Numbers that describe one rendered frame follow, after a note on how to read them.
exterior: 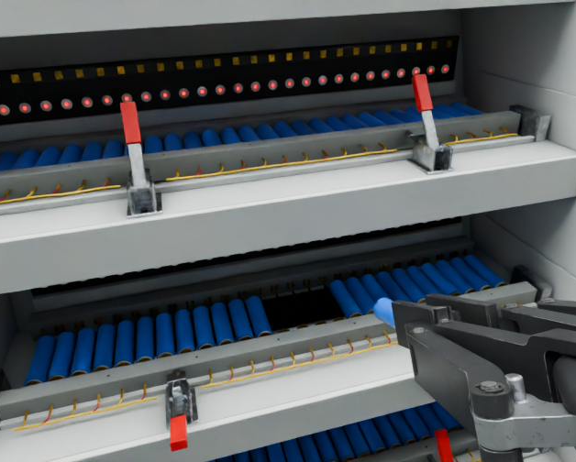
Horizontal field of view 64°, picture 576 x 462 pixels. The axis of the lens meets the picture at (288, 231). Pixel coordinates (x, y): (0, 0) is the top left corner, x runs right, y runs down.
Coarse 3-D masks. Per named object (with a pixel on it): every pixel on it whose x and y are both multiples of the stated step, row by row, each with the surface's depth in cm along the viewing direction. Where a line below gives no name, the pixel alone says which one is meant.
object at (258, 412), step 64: (320, 256) 58; (512, 256) 58; (0, 320) 49; (0, 384) 42; (256, 384) 44; (320, 384) 44; (384, 384) 44; (0, 448) 39; (64, 448) 39; (128, 448) 39; (192, 448) 41
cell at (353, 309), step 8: (336, 280) 55; (336, 288) 54; (344, 288) 54; (336, 296) 54; (344, 296) 53; (344, 304) 52; (352, 304) 51; (344, 312) 51; (352, 312) 50; (360, 312) 50
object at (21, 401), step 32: (512, 288) 52; (352, 320) 48; (192, 352) 45; (224, 352) 45; (256, 352) 45; (288, 352) 46; (64, 384) 42; (96, 384) 42; (128, 384) 43; (160, 384) 44; (0, 416) 41
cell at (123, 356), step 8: (120, 328) 49; (128, 328) 49; (120, 336) 48; (128, 336) 48; (120, 344) 47; (128, 344) 47; (120, 352) 46; (128, 352) 46; (120, 360) 45; (128, 360) 45
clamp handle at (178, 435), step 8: (176, 392) 40; (176, 400) 40; (176, 408) 39; (184, 408) 39; (176, 416) 38; (184, 416) 37; (176, 424) 36; (184, 424) 36; (176, 432) 35; (184, 432) 35; (176, 440) 34; (184, 440) 34; (176, 448) 34
